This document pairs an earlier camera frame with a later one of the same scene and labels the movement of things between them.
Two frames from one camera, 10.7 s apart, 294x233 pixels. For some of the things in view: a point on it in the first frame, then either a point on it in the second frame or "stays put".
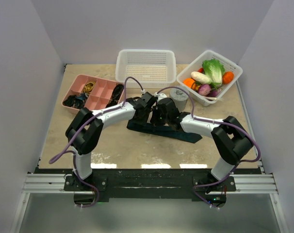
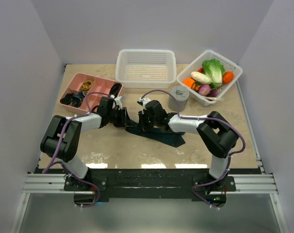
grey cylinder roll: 180,96 stays put
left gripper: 143,121 to 124,119
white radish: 201,77 stays put
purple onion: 204,89 stays put
